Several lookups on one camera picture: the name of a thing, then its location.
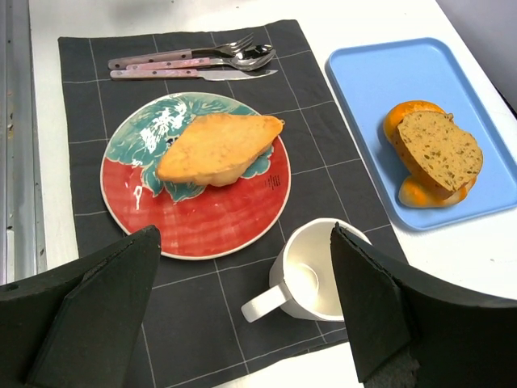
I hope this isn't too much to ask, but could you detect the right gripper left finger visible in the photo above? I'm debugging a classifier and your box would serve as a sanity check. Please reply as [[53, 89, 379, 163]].
[[1, 226, 161, 387]]

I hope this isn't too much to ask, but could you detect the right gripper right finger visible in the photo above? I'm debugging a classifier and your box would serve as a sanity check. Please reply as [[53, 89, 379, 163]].
[[330, 226, 516, 387]]

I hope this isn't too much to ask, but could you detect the light golden bread loaf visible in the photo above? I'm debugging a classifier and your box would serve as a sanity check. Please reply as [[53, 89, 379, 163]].
[[156, 113, 284, 187]]

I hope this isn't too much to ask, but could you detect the brown seeded bread slice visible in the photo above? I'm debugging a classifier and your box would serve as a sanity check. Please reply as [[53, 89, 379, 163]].
[[392, 111, 483, 199]]

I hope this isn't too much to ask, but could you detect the dark checked placemat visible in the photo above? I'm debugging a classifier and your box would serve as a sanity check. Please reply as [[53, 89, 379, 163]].
[[58, 20, 405, 387]]

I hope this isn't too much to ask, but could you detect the white ceramic mug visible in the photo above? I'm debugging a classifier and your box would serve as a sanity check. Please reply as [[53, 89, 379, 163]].
[[241, 217, 370, 323]]

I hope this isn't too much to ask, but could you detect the teal and red plate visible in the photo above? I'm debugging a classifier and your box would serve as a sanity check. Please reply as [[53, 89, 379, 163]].
[[100, 92, 291, 260]]

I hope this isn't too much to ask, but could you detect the blue plastic tray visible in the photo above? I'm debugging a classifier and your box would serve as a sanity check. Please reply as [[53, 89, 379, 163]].
[[326, 38, 516, 231]]

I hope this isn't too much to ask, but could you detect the aluminium table frame rail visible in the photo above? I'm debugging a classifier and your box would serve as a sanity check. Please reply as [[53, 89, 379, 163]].
[[1, 0, 47, 284]]

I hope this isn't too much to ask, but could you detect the pink handled knife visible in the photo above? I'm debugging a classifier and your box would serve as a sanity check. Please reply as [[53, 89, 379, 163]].
[[110, 69, 277, 82]]

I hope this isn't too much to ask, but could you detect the pink handled spoon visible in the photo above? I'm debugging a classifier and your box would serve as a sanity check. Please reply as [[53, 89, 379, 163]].
[[126, 44, 276, 71]]

